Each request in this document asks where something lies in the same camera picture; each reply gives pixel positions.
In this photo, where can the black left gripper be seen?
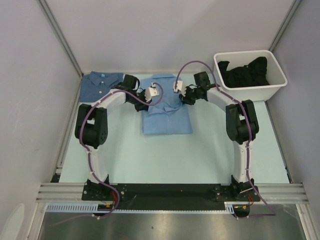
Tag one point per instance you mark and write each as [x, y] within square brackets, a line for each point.
[142, 107]

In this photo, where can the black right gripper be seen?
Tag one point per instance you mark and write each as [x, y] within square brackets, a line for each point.
[186, 100]

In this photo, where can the light blue long sleeve shirt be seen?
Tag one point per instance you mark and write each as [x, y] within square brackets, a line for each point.
[170, 116]

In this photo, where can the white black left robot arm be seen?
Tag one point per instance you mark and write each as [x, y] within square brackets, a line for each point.
[91, 129]

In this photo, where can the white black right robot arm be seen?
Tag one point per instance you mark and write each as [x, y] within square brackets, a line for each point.
[241, 127]

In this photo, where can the folded dark blue checked shirt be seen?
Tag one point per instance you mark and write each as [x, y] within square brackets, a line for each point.
[97, 84]

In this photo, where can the white plastic bin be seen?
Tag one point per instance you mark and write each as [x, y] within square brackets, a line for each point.
[274, 74]

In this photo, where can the black shirt in bin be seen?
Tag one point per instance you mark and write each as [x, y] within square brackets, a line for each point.
[251, 75]

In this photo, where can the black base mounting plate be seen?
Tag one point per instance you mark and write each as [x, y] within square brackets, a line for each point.
[179, 197]

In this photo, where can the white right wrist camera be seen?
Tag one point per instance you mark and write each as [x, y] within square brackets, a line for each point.
[179, 87]

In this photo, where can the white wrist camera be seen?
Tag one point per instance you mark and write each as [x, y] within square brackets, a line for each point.
[179, 87]
[151, 92]

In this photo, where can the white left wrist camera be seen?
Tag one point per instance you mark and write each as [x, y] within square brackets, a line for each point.
[151, 92]

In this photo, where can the white slotted cable duct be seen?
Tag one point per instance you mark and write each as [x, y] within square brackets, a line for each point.
[96, 208]

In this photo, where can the aluminium frame rail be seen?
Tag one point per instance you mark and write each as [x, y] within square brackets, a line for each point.
[273, 193]

